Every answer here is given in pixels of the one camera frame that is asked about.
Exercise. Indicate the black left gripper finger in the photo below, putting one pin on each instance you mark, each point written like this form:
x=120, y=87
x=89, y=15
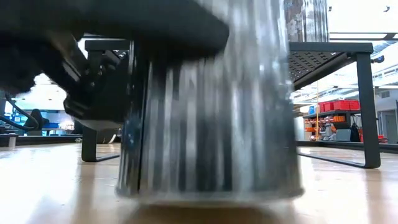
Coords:
x=174, y=28

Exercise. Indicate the ribbed grey glass candle holder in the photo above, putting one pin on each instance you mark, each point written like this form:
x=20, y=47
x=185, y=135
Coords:
x=217, y=130

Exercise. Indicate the scented candle jar with label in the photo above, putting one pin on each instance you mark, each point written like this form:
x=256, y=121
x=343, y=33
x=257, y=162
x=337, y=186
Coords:
x=306, y=21

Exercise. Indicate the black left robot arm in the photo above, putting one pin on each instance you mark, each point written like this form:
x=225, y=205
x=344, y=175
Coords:
x=17, y=65

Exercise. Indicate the person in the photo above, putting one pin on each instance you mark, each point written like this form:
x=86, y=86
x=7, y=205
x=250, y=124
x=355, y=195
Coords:
x=36, y=123

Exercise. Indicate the storage rack with bins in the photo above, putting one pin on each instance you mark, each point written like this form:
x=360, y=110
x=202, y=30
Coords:
x=342, y=105

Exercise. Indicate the black perforated metal riser shelf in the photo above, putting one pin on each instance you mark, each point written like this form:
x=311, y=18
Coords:
x=367, y=109

